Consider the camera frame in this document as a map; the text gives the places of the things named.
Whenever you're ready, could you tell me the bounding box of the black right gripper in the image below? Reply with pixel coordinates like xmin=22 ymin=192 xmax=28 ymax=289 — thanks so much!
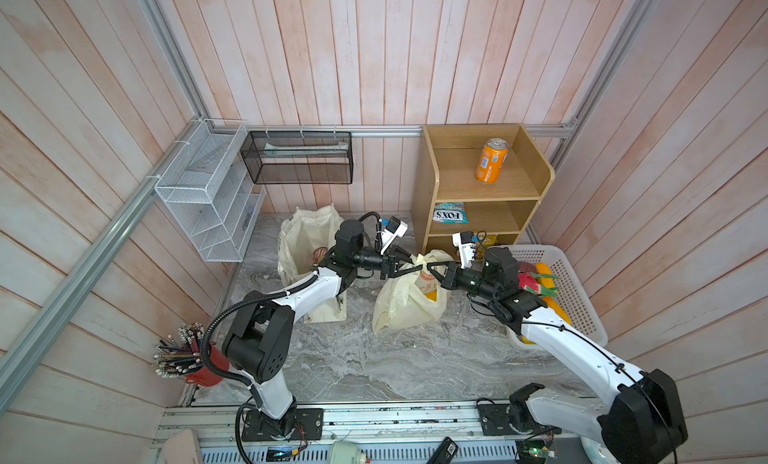
xmin=426 ymin=261 xmax=498 ymax=303

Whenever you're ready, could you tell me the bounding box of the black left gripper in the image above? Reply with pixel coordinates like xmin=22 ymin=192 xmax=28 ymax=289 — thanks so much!
xmin=351 ymin=244 xmax=421 ymax=280

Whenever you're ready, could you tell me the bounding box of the orange-print plastic grocery bag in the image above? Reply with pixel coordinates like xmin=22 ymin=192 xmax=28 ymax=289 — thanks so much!
xmin=372 ymin=250 xmax=453 ymax=334

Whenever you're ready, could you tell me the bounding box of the cream canvas tote bag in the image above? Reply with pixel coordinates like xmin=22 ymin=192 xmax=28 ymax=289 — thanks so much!
xmin=277 ymin=205 xmax=347 ymax=323

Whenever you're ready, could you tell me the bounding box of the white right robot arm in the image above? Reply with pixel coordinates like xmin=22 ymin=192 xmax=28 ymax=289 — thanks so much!
xmin=426 ymin=247 xmax=688 ymax=463

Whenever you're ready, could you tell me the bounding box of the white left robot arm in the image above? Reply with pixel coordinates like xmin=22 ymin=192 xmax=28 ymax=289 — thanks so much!
xmin=199 ymin=217 xmax=417 ymax=427

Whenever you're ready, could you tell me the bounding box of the pink dragon fruit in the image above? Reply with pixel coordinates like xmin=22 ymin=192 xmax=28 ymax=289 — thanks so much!
xmin=518 ymin=273 xmax=559 ymax=298

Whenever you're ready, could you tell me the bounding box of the Fox's candy bag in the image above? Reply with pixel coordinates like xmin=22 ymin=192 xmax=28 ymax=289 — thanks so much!
xmin=433 ymin=202 xmax=469 ymax=224

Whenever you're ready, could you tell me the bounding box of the white plastic basket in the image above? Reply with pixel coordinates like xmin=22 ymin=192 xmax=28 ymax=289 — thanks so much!
xmin=507 ymin=244 xmax=608 ymax=346

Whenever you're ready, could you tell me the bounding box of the wooden three-tier shelf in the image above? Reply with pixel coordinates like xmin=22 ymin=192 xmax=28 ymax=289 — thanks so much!
xmin=411 ymin=124 xmax=555 ymax=255

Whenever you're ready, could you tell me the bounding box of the orange soda can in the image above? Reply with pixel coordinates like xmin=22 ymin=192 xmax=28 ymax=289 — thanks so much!
xmin=475 ymin=138 xmax=509 ymax=184

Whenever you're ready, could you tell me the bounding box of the black handheld device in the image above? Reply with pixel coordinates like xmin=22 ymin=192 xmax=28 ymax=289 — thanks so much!
xmin=427 ymin=437 xmax=459 ymax=464

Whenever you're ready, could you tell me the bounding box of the white round object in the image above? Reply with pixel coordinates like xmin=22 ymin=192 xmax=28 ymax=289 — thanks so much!
xmin=328 ymin=441 xmax=369 ymax=464

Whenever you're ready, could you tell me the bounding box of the red pen cup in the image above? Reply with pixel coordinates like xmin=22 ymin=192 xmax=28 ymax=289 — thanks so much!
xmin=154 ymin=323 xmax=223 ymax=387

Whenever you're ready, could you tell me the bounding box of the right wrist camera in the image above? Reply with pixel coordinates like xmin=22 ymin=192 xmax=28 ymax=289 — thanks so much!
xmin=452 ymin=231 xmax=488 ymax=269

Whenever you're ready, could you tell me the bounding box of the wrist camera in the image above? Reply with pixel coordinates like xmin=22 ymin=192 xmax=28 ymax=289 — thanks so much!
xmin=379 ymin=217 xmax=408 ymax=255
xmin=452 ymin=231 xmax=488 ymax=269

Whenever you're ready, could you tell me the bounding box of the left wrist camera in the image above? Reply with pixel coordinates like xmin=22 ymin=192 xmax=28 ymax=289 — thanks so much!
xmin=379 ymin=217 xmax=408 ymax=255

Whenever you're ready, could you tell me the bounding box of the black mesh wall basket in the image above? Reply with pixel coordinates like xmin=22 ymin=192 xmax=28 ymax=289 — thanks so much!
xmin=240 ymin=130 xmax=354 ymax=185

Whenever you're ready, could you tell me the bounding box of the white wire mesh rack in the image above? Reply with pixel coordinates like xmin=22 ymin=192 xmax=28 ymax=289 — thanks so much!
xmin=155 ymin=119 xmax=265 ymax=263

